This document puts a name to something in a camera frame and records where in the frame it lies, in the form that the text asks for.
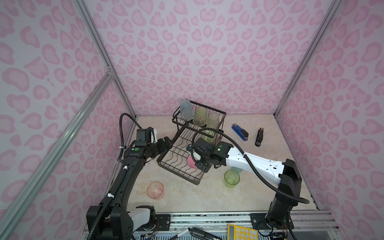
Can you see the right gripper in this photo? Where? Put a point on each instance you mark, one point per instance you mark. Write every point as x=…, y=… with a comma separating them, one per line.
x=201, y=167

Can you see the blue stapler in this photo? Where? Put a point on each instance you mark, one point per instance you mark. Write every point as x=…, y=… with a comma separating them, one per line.
x=243, y=134

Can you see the yellow calculator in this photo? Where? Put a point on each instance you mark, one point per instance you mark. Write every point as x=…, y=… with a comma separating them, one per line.
x=241, y=233

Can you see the black marker pen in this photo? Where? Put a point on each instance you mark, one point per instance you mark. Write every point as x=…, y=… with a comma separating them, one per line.
x=197, y=233

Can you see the pale green frosted cup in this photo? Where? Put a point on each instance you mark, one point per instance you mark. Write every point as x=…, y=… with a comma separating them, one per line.
x=213, y=120

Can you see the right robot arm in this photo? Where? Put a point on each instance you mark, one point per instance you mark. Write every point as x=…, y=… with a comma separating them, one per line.
x=283, y=178

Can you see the solid pink plastic cup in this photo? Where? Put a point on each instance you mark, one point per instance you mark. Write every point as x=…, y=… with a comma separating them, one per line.
x=191, y=163

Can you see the pink transparent cup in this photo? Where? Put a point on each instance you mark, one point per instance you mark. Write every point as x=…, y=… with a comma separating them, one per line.
x=155, y=190

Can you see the teal textured plastic cup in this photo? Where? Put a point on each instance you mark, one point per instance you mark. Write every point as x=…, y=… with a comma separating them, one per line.
x=186, y=111

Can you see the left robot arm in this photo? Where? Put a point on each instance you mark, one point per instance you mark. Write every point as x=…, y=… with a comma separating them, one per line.
x=110, y=220

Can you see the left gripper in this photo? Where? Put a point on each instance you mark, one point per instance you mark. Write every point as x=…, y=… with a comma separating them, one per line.
x=162, y=147

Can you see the white mug green handle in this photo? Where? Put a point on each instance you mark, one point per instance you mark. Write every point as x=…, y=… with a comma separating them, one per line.
x=209, y=136

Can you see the bright green transparent cup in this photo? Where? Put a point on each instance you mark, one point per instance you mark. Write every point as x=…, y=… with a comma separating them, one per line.
x=231, y=178

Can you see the teal cup near right arm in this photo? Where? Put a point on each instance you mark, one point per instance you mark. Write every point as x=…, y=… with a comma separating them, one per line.
x=238, y=170

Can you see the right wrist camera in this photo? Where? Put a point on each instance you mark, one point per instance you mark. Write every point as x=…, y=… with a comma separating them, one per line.
x=195, y=156

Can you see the light green transparent cup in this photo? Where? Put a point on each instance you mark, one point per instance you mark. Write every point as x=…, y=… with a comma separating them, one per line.
x=200, y=117

